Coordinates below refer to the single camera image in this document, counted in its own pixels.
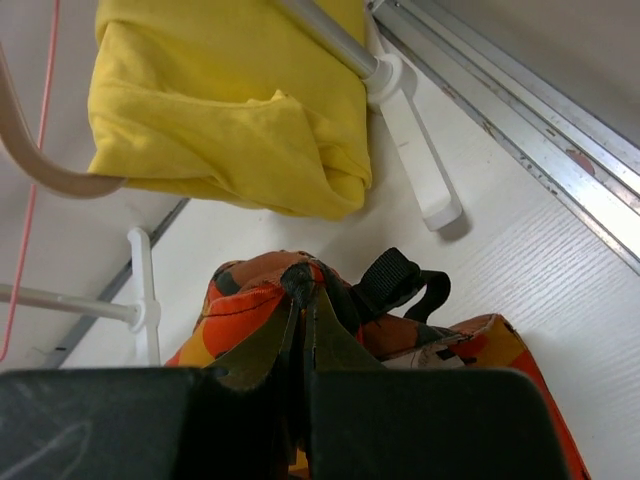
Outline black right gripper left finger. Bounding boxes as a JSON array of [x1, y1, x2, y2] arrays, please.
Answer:
[[1, 300, 299, 479]]

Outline white clothes rack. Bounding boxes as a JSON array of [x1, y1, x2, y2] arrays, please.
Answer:
[[1, 1, 462, 366]]

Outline wooden hanger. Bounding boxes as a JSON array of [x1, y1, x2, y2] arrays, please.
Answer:
[[1, 51, 126, 199]]

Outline pink wire hanger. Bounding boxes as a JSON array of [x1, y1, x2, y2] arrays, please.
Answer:
[[1, 1, 60, 361]]

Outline yellow garment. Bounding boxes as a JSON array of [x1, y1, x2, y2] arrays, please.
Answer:
[[88, 1, 372, 220]]

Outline aluminium frame rail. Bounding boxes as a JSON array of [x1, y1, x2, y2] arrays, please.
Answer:
[[372, 1, 639, 271]]

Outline orange camouflage trousers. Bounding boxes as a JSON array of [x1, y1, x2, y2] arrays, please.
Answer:
[[166, 251, 590, 479]]

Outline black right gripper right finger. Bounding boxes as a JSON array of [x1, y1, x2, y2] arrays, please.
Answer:
[[304, 289, 570, 479]]

